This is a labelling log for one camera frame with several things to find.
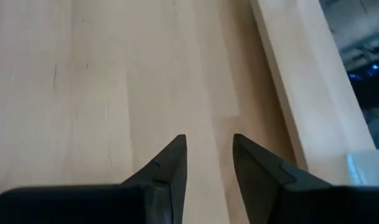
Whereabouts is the wooden shelf with black frame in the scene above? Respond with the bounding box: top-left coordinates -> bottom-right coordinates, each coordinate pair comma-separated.
250,0 -> 378,186

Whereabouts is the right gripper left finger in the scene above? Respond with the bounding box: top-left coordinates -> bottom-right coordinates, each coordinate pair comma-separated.
0,134 -> 188,224

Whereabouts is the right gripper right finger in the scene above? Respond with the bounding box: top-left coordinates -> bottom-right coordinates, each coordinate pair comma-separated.
232,133 -> 379,224

